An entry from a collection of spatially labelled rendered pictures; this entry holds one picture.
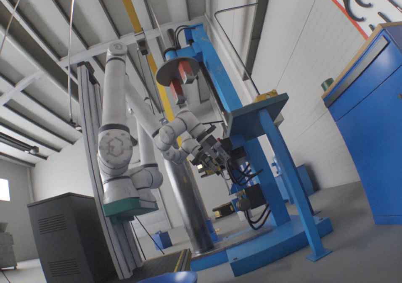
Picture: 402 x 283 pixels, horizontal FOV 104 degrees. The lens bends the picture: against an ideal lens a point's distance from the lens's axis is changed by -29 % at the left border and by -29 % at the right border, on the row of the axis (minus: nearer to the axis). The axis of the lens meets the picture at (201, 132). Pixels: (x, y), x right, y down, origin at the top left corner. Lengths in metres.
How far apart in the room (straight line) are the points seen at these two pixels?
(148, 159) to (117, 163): 0.83
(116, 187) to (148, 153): 0.73
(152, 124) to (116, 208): 0.50
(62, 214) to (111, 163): 0.48
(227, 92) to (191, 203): 1.27
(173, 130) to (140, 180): 0.59
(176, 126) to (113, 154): 0.36
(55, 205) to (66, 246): 0.23
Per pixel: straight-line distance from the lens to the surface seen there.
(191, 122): 1.15
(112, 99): 1.09
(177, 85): 2.87
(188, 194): 2.22
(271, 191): 2.27
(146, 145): 1.77
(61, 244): 1.29
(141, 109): 1.27
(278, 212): 2.29
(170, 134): 1.07
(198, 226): 2.22
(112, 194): 1.07
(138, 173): 1.57
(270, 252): 1.69
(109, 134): 0.96
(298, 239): 1.74
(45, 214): 1.34
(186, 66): 2.59
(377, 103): 1.22
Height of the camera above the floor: 0.57
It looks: 19 degrees up
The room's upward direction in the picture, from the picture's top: 21 degrees counter-clockwise
